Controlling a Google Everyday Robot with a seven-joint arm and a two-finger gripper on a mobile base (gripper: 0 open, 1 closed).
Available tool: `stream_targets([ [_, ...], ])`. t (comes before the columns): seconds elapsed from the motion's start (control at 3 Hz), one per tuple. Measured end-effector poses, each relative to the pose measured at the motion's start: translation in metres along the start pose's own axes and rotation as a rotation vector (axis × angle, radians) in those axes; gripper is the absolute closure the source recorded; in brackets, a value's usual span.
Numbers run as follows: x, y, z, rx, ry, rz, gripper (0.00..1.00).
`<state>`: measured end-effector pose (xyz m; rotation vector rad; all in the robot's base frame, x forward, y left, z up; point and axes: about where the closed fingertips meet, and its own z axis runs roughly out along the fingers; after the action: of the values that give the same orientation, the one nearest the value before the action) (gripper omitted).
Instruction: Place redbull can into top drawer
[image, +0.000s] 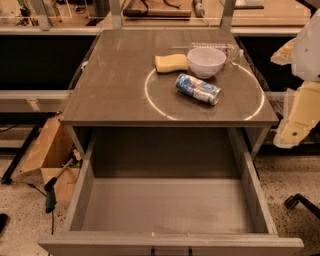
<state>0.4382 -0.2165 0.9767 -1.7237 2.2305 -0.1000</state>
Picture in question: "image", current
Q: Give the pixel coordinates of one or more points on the yellow sponge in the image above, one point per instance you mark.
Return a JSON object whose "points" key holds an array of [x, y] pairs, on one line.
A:
{"points": [[171, 63]]}

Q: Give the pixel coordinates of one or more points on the cardboard box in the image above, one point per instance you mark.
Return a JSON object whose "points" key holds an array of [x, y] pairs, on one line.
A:
{"points": [[52, 149]]}

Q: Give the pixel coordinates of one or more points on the black handled tool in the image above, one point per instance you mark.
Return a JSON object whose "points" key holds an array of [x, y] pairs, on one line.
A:
{"points": [[49, 187]]}

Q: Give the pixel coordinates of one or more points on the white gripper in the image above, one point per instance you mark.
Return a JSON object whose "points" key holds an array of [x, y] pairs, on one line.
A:
{"points": [[308, 53]]}

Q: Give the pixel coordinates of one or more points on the clear plastic bottle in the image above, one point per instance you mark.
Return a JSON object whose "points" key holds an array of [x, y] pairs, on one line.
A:
{"points": [[232, 51]]}

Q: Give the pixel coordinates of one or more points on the wooden workbench with clutter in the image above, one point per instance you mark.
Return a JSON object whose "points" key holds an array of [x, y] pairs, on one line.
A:
{"points": [[27, 17]]}

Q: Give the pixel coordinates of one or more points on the grey cabinet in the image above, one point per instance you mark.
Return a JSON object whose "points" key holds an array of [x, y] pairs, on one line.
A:
{"points": [[120, 87]]}

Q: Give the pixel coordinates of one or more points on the open grey top drawer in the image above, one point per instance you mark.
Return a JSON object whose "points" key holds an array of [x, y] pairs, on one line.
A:
{"points": [[168, 192]]}

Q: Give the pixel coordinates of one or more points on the white bowl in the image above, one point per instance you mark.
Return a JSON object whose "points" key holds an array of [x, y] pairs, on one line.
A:
{"points": [[205, 62]]}

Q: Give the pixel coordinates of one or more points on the black chair caster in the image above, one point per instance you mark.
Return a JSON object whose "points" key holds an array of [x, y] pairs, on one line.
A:
{"points": [[292, 201]]}

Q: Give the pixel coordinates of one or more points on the blue silver redbull can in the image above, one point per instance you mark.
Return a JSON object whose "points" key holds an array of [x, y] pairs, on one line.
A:
{"points": [[198, 89]]}

